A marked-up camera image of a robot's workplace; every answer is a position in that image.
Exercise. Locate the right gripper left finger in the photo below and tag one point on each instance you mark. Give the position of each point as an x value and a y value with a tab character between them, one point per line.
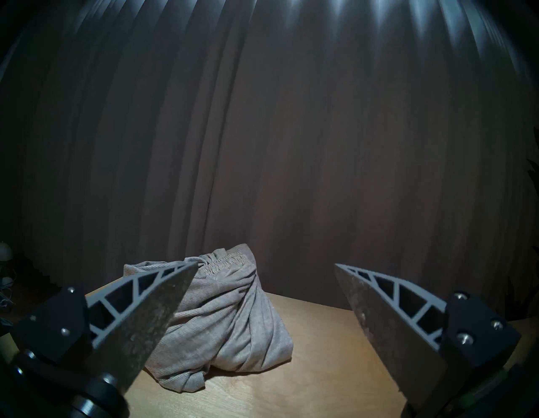
126	337

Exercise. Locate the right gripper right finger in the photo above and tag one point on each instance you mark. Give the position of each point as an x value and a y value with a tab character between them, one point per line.
391	333

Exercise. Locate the light wooden table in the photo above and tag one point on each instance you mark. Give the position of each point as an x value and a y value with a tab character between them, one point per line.
328	371

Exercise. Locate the white mushroom lamp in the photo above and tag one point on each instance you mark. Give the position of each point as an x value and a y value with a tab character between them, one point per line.
5	251

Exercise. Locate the long pleated curtain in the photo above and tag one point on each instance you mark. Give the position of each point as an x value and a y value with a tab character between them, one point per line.
269	126

